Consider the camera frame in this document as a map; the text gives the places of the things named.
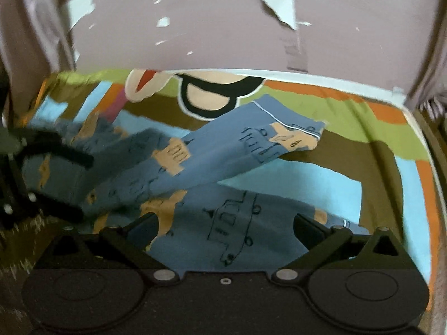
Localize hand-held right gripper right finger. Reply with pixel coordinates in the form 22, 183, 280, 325
272, 213, 407, 283

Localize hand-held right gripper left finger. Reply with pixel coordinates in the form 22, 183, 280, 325
44, 212, 180, 284

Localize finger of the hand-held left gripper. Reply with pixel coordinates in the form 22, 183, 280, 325
24, 191, 84, 222
16, 130, 94, 169

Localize blue printed pants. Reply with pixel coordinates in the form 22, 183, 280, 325
21, 94, 371, 273

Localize colourful printed blanket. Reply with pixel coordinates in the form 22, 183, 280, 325
0, 69, 441, 308

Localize mauve curtain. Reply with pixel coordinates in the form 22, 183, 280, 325
0, 0, 80, 126

